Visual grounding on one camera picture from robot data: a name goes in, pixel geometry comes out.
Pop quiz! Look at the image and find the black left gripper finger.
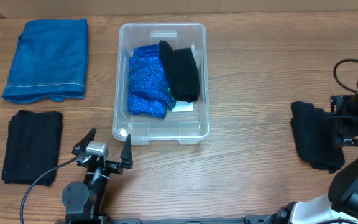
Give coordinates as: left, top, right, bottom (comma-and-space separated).
71, 128, 96, 155
120, 134, 133, 169

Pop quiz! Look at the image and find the black cloth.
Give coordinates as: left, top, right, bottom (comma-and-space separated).
1, 110, 63, 186
159, 40, 200, 103
291, 101, 344, 174

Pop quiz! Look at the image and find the blue green glitter cloth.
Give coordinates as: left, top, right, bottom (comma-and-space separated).
128, 44, 176, 119

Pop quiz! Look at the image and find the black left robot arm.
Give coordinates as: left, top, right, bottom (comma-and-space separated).
62, 128, 133, 223

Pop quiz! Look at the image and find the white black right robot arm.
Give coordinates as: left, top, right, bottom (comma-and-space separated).
264, 60, 358, 223

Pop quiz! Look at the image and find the clear plastic storage bin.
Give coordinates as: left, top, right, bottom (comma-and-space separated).
112, 23, 210, 145

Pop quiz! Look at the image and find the white paper label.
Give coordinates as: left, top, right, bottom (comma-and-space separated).
172, 101, 193, 113

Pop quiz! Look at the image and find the folded blue denim cloth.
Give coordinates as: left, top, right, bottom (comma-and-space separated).
1, 19, 89, 104

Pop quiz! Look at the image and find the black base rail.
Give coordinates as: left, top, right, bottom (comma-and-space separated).
63, 215, 276, 224

